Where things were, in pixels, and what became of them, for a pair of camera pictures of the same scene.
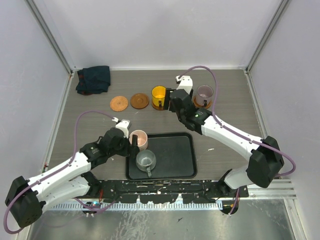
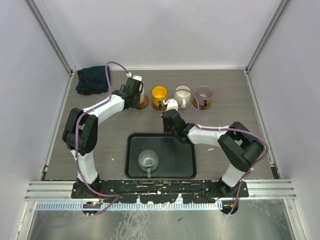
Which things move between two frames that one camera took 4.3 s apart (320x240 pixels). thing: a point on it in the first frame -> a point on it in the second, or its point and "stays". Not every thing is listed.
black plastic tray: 176,155 stays
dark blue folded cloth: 93,80 stays
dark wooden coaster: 199,106 stays
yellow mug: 158,97 stays
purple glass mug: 204,92 stays
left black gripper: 129,150 -> 136,105
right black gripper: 167,101 -> 165,129
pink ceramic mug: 142,139 -> 142,96
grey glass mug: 145,161 stays
